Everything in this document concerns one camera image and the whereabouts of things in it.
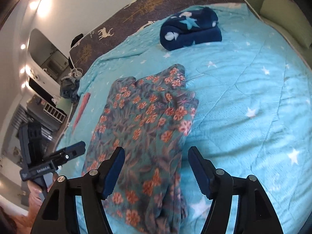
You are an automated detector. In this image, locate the floral teal garment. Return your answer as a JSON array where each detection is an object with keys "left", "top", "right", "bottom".
[{"left": 82, "top": 64, "right": 198, "bottom": 233}]

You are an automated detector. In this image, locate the pile of dark clothes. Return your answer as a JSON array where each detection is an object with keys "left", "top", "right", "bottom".
[{"left": 60, "top": 76, "right": 80, "bottom": 103}]

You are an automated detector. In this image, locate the person's left hand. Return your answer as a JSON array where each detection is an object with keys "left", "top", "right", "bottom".
[{"left": 26, "top": 171, "right": 60, "bottom": 225}]

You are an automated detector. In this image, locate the green pillow at bedside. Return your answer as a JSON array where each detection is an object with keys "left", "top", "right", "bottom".
[{"left": 56, "top": 98, "right": 73, "bottom": 115}]

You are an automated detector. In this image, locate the light blue star quilt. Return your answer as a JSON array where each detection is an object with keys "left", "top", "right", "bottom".
[{"left": 60, "top": 4, "right": 311, "bottom": 233}]

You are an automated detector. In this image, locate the folded coral pink garment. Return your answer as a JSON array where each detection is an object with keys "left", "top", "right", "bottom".
[{"left": 72, "top": 92, "right": 91, "bottom": 132}]

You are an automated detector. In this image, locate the navy star fleece garment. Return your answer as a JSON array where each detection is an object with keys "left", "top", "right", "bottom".
[{"left": 160, "top": 7, "right": 222, "bottom": 51}]

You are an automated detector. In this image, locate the grey deer pattern mattress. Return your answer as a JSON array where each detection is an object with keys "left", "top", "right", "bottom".
[{"left": 69, "top": 0, "right": 246, "bottom": 72}]

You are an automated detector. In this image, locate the white coiled cable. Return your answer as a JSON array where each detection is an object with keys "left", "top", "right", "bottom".
[{"left": 69, "top": 67, "right": 84, "bottom": 79}]

